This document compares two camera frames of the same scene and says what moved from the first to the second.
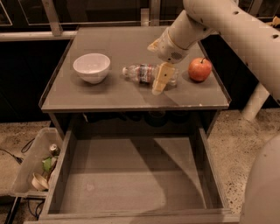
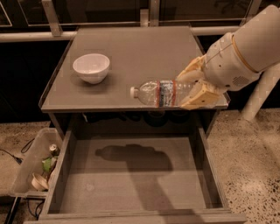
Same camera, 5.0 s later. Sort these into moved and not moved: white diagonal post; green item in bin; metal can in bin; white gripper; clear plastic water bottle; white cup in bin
Moved: white gripper; clear plastic water bottle
Not moved: metal can in bin; white diagonal post; green item in bin; white cup in bin
